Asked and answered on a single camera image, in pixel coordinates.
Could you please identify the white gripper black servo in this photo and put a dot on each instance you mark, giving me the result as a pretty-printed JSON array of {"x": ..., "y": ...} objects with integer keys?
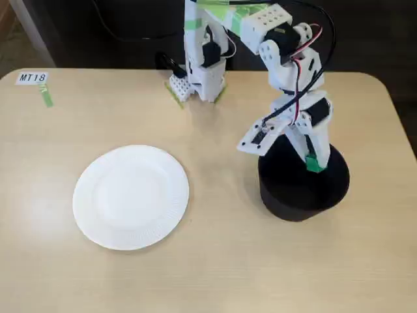
[{"x": 318, "y": 115}]

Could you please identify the small green block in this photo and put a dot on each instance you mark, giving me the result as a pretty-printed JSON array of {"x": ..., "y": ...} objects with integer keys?
[{"x": 314, "y": 164}]

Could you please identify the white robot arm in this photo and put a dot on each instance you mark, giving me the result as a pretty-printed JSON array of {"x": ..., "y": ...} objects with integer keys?
[{"x": 208, "y": 75}]

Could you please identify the black round pot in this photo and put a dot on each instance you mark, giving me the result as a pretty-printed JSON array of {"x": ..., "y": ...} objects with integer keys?
[{"x": 293, "y": 195}]

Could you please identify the white perforated base block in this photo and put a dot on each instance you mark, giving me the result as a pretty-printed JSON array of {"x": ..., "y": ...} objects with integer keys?
[{"x": 180, "y": 86}]

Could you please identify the white paper plate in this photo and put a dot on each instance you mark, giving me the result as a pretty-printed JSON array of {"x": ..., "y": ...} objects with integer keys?
[{"x": 130, "y": 199}]

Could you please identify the white paper label MT18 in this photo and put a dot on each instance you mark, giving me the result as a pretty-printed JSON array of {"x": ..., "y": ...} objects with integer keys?
[{"x": 32, "y": 78}]

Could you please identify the white wrist camera board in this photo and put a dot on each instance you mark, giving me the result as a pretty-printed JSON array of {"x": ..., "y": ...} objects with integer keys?
[{"x": 257, "y": 138}]

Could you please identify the white metal frame leg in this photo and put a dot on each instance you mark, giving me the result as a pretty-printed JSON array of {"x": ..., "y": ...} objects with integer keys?
[{"x": 34, "y": 31}]

